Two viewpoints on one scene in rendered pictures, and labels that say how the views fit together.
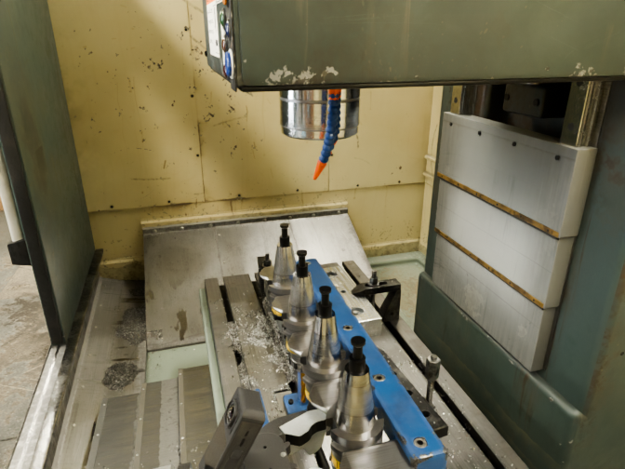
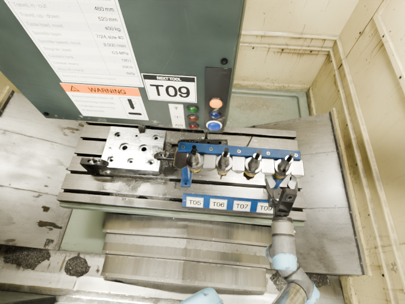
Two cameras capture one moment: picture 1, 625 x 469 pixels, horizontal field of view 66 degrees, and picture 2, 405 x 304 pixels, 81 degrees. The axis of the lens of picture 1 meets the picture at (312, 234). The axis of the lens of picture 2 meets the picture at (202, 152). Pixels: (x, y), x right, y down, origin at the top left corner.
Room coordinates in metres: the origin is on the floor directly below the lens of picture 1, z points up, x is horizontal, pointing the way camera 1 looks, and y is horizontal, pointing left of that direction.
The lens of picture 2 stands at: (0.56, 0.40, 2.03)
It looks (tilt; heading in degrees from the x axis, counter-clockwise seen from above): 62 degrees down; 290
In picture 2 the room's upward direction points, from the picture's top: straight up
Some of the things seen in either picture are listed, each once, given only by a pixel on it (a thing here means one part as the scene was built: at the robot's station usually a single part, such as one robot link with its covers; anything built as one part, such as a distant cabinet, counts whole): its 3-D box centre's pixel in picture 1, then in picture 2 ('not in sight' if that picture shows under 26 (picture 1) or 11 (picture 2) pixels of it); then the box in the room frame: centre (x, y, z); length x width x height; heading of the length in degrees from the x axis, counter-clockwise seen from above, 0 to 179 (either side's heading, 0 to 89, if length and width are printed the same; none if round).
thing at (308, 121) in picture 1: (319, 102); not in sight; (0.98, -0.01, 1.48); 0.16 x 0.16 x 0.12
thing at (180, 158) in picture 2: (278, 273); (180, 160); (0.78, 0.06, 1.21); 0.07 x 0.05 x 0.01; 106
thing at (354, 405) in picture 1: (355, 394); (285, 163); (0.41, -0.05, 1.26); 0.04 x 0.04 x 0.07
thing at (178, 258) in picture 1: (266, 278); (47, 164); (1.62, 0.17, 0.75); 0.89 x 0.67 x 0.26; 106
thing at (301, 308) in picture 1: (302, 294); (225, 158); (0.62, 0.01, 1.26); 0.04 x 0.04 x 0.07
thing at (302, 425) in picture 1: (316, 435); (267, 179); (0.44, 0.00, 1.17); 0.09 x 0.03 x 0.06; 131
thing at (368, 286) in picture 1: (375, 295); (144, 124); (1.11, -0.17, 0.97); 0.13 x 0.03 x 0.15; 106
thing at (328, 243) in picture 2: not in sight; (271, 182); (0.36, -0.19, 0.75); 0.89 x 0.70 x 0.26; 106
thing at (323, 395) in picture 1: (338, 394); (267, 167); (0.46, -0.03, 1.21); 0.07 x 0.05 x 0.01; 106
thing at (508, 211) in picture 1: (489, 231); not in sight; (1.11, -0.44, 1.16); 0.48 x 0.05 x 0.51; 16
